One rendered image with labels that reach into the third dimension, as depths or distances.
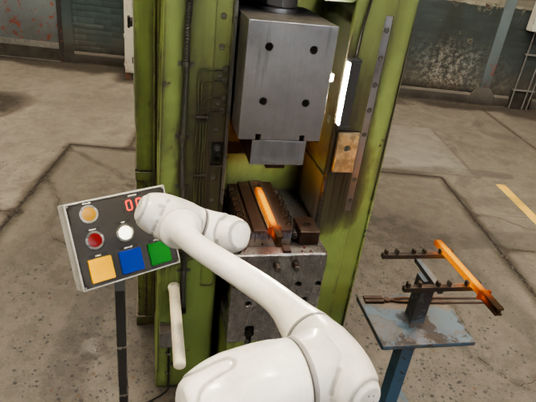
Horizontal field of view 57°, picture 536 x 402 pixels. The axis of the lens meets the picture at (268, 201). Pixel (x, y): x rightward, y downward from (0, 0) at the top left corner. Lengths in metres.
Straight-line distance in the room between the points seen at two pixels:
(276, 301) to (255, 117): 0.86
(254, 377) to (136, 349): 2.08
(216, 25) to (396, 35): 0.66
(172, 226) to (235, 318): 0.99
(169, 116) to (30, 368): 1.54
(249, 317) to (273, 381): 1.34
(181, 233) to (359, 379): 0.53
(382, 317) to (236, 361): 1.40
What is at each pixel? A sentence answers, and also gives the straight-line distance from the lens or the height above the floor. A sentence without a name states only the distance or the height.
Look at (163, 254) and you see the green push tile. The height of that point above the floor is 1.00.
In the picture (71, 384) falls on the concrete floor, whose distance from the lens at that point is 2.71.
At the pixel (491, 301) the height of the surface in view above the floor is 0.95.
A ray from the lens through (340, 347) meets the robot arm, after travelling 0.85.
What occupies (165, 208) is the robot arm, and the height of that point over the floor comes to 1.41.
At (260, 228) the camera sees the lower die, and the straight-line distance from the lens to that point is 1.94.
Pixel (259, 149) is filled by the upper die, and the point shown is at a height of 1.33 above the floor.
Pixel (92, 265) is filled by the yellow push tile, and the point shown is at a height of 1.03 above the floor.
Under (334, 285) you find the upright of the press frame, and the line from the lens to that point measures 2.38.
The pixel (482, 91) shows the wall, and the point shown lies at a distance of 8.72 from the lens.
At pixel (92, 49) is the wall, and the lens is 8.11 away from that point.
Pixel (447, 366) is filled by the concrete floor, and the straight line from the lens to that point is 3.08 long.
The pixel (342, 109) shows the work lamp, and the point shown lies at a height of 1.45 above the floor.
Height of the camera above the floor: 1.99
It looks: 28 degrees down
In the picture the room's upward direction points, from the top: 7 degrees clockwise
